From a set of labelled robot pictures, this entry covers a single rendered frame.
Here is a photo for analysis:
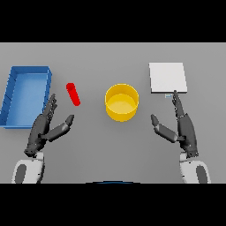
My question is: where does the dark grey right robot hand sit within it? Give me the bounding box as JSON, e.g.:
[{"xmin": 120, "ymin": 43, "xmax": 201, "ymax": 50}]
[{"xmin": 150, "ymin": 89, "xmax": 200, "ymax": 159}]

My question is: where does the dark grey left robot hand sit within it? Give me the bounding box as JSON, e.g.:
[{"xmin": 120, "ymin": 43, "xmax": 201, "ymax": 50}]
[{"xmin": 24, "ymin": 93, "xmax": 75, "ymax": 159}]

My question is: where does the red beaker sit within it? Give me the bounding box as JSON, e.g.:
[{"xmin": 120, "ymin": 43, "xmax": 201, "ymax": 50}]
[{"xmin": 65, "ymin": 82, "xmax": 81, "ymax": 107}]

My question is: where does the pale square measuring scale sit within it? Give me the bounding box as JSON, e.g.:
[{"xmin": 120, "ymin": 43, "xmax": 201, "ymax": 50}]
[{"xmin": 148, "ymin": 62, "xmax": 188, "ymax": 98}]

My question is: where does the yellow bowl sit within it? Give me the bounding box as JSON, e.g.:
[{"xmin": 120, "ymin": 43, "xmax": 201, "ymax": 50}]
[{"xmin": 104, "ymin": 83, "xmax": 140, "ymax": 123}]

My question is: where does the blue tray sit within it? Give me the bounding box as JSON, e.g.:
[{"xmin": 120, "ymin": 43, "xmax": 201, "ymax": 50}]
[{"xmin": 0, "ymin": 65, "xmax": 53, "ymax": 130}]

